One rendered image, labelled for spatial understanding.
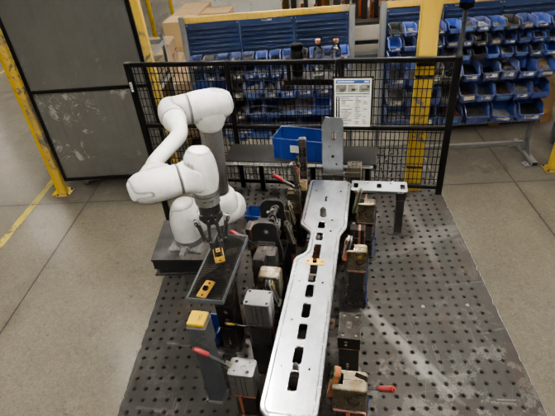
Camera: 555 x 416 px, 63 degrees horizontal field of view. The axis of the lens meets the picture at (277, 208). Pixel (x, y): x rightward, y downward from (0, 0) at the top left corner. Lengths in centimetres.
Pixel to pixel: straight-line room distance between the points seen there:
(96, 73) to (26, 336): 214
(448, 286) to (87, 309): 243
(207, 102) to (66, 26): 238
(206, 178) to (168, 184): 12
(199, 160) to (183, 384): 98
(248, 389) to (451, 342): 94
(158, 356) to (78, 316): 147
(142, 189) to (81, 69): 289
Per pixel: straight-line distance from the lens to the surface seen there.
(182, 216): 227
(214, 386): 185
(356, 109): 266
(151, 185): 145
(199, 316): 159
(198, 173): 145
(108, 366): 313
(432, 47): 260
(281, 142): 261
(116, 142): 446
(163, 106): 196
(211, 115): 198
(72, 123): 453
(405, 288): 229
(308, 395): 155
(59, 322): 355
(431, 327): 215
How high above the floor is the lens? 232
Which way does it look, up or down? 35 degrees down
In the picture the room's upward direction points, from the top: 6 degrees counter-clockwise
